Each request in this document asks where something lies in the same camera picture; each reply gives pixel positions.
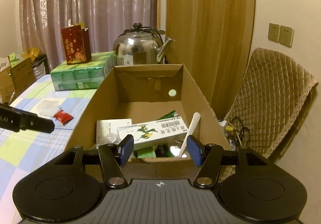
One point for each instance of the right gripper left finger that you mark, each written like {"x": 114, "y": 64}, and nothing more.
{"x": 112, "y": 157}

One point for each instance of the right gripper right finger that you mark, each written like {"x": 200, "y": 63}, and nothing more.
{"x": 208, "y": 159}

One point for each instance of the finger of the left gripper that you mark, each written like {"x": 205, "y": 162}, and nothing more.
{"x": 31, "y": 121}

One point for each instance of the clear plastic tray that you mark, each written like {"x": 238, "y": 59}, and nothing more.
{"x": 48, "y": 108}

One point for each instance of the white ointment box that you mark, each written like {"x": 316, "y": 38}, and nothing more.
{"x": 155, "y": 133}

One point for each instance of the white plastic spoon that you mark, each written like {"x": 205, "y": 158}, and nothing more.
{"x": 193, "y": 124}

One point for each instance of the red candy packet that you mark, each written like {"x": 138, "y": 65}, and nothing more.
{"x": 63, "y": 117}

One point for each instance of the white medicine box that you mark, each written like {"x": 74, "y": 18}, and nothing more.
{"x": 107, "y": 130}

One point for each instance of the cardboard boxes beside table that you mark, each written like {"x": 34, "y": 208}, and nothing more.
{"x": 19, "y": 71}

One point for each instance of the plaid tablecloth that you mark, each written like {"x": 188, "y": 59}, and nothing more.
{"x": 24, "y": 151}

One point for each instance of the brown cardboard box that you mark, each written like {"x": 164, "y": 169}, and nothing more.
{"x": 146, "y": 93}

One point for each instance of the green tissue pack bundle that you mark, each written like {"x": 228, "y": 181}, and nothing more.
{"x": 83, "y": 76}

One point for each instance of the quilted beige chair cushion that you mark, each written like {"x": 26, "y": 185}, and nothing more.
{"x": 273, "y": 101}

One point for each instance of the red gift box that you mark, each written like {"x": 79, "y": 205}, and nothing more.
{"x": 76, "y": 44}

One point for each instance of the stainless steel kettle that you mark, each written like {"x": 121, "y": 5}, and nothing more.
{"x": 140, "y": 45}

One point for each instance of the wooden door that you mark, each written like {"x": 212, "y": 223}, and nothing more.
{"x": 212, "y": 38}

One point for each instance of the pink curtain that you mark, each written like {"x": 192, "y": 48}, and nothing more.
{"x": 41, "y": 22}

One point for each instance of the double wall socket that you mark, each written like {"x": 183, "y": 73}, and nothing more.
{"x": 281, "y": 34}

